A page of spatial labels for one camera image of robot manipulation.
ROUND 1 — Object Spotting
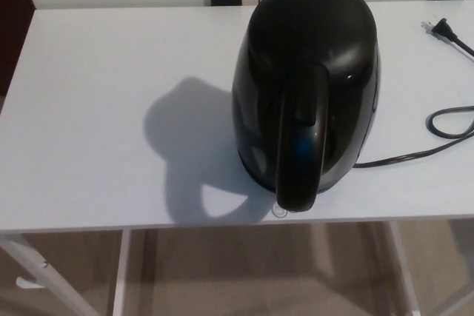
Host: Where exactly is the clear kettle switch lever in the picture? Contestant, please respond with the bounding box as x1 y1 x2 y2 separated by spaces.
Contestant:
271 203 298 218

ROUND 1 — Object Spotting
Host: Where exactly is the black electric kettle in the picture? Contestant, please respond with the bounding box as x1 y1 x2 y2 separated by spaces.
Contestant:
230 0 381 214

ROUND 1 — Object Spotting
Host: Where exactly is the white metal-legged table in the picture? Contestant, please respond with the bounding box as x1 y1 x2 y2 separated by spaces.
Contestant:
0 0 474 316

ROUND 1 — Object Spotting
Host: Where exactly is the white table leg hook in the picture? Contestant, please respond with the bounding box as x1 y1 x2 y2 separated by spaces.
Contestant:
15 276 46 289

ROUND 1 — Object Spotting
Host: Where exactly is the black kettle power cord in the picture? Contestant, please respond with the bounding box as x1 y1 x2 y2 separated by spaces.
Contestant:
353 17 474 169

